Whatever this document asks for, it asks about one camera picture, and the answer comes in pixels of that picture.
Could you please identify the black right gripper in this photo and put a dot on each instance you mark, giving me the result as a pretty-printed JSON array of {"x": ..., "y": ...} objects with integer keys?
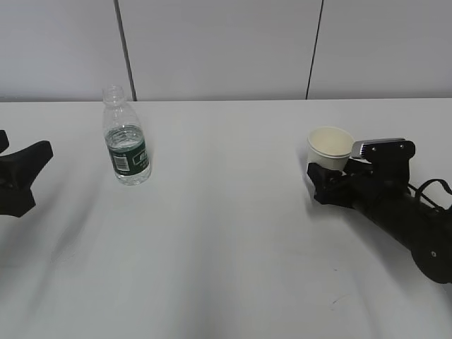
[{"x": 376, "y": 193}]

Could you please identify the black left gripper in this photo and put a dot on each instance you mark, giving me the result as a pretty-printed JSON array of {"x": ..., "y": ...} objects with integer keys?
[{"x": 18, "y": 172}]

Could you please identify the white paper cup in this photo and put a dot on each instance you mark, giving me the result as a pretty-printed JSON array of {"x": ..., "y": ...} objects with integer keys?
[{"x": 330, "y": 147}]

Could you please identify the clear green-label water bottle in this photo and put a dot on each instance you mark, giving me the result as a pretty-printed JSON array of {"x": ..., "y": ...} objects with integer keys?
[{"x": 124, "y": 138}]

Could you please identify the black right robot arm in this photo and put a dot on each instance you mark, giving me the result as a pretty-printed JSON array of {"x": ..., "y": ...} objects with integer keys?
[{"x": 426, "y": 233}]

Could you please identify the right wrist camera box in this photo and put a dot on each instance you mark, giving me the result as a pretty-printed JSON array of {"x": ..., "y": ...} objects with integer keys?
[{"x": 389, "y": 158}]

